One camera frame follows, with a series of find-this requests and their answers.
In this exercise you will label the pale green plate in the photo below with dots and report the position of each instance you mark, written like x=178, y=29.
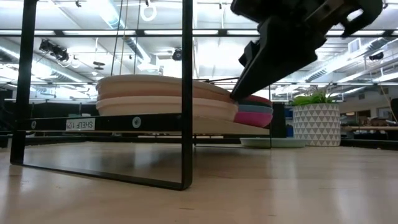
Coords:
x=273, y=142

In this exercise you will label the black background partition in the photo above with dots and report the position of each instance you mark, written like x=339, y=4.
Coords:
x=279, y=121

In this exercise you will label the small black ceiling fixture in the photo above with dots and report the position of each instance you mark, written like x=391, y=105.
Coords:
x=376, y=56

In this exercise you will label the terracotta red plate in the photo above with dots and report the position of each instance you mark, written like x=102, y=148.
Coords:
x=262, y=99

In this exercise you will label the peach plate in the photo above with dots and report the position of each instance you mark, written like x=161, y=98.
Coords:
x=143, y=87

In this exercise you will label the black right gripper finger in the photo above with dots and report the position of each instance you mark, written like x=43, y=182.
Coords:
x=248, y=54
x=280, y=53

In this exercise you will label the white triangle pattern planter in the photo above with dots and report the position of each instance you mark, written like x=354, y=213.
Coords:
x=315, y=124

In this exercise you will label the black metal wooden shelf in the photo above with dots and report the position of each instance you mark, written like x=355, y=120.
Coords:
x=187, y=93

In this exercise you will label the green plant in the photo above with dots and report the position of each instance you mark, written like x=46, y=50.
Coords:
x=311, y=99

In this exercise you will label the black overhead light bar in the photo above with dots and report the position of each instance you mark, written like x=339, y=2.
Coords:
x=140, y=32

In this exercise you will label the black round ceiling fixture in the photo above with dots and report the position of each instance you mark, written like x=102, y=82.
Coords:
x=177, y=54

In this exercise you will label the cream plate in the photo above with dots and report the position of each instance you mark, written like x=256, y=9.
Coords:
x=149, y=107

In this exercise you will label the background wooden desk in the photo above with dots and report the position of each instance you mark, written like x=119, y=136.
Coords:
x=373, y=127

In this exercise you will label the white shelf label sticker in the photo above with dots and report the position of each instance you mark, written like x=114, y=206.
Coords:
x=80, y=124

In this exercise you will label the pink plate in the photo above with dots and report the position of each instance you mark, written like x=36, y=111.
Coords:
x=253, y=119

